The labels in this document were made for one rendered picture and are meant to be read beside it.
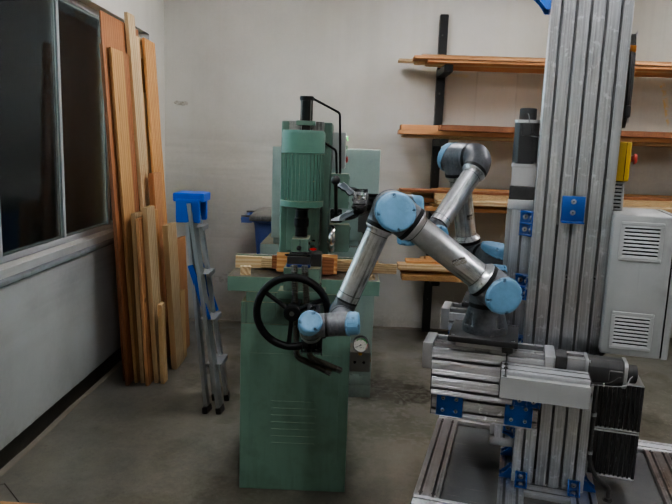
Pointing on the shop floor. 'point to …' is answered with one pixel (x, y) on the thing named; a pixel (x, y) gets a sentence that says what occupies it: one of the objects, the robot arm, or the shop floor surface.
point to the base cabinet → (292, 415)
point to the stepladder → (186, 200)
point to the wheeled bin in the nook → (259, 223)
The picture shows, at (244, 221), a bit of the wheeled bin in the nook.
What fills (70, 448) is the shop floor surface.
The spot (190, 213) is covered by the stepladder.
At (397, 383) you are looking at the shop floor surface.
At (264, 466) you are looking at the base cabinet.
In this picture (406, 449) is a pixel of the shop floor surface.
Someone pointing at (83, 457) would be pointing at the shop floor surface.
